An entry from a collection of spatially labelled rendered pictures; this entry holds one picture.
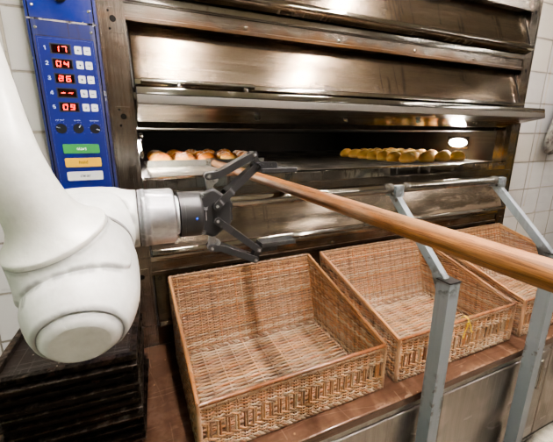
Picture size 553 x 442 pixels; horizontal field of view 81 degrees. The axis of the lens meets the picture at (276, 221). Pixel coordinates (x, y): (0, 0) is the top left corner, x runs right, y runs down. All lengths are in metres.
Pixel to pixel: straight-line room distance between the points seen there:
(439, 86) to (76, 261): 1.57
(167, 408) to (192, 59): 1.03
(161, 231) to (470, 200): 1.68
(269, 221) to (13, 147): 0.98
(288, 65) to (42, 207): 1.03
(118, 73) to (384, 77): 0.98
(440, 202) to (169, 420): 1.45
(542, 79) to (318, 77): 1.35
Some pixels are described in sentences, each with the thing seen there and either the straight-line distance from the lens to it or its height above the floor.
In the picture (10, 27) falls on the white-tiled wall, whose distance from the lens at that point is 1.17.
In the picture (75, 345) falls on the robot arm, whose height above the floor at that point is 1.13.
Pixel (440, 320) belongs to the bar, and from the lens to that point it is 1.00.
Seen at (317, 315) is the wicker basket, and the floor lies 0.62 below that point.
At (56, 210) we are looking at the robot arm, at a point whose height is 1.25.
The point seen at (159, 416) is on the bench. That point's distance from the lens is 1.07.
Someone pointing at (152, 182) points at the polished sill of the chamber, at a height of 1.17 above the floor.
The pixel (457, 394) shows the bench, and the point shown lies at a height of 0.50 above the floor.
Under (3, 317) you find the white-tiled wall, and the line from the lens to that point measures 1.29.
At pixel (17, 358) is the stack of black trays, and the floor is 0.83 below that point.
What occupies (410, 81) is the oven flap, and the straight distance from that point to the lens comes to 1.58.
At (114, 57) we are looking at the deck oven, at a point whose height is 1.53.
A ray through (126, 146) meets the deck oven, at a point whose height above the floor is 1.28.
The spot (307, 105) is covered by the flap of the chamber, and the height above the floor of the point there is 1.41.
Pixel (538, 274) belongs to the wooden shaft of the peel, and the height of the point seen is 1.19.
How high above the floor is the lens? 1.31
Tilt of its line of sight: 15 degrees down
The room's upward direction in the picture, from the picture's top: straight up
